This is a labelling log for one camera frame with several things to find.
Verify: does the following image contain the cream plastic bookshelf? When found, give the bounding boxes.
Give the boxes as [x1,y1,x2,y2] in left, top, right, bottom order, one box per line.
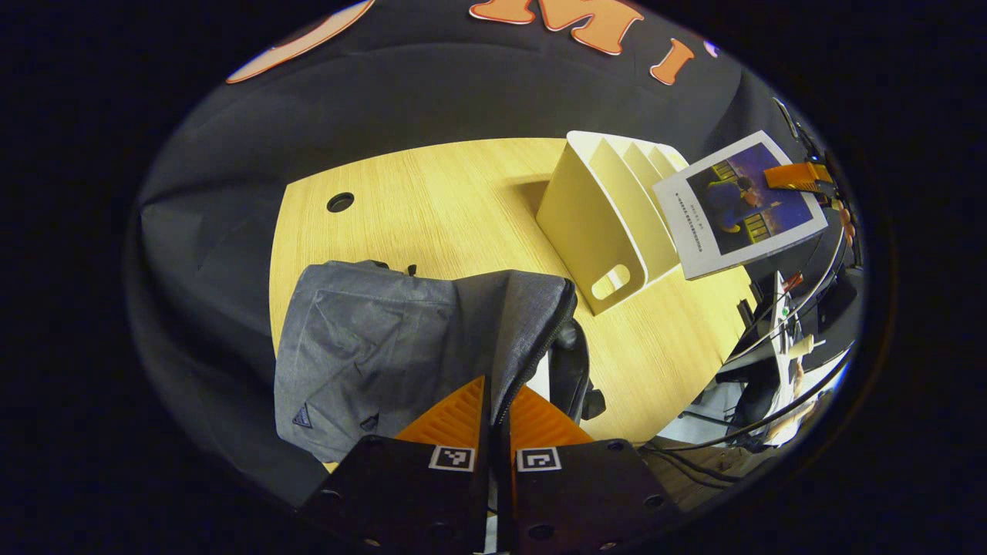
[535,130,692,317]

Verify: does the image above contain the white book blue cover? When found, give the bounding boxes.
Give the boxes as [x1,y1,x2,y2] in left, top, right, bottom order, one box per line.
[652,129,830,281]

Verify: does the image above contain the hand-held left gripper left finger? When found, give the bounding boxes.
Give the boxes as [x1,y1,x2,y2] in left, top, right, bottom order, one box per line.
[297,375,493,555]

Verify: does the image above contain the white desktop device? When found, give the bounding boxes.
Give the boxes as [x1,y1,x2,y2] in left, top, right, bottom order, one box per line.
[768,270,820,380]

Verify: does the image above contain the black cable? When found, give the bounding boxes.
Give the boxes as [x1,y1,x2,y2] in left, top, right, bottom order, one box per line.
[638,224,853,490]

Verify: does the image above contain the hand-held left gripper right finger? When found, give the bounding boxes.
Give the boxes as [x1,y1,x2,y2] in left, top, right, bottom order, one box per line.
[498,384,685,555]

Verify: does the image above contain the grey schoolbag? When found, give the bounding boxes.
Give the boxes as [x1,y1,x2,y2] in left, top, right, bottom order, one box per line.
[274,260,607,465]

